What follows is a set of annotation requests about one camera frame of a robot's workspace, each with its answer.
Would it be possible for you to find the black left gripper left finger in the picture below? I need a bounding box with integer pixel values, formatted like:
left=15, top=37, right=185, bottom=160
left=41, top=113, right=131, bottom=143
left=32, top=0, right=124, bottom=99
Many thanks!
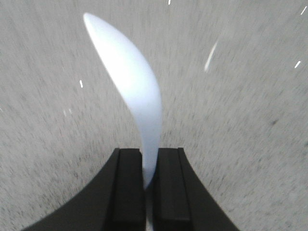
left=25, top=148, right=146, bottom=231

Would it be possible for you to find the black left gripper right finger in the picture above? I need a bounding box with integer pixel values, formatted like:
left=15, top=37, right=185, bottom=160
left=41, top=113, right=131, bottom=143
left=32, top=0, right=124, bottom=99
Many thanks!
left=153, top=148, right=238, bottom=231

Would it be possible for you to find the white plastic spoon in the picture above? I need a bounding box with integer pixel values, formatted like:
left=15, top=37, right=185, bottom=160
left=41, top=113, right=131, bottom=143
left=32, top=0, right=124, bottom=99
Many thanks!
left=83, top=13, right=162, bottom=188

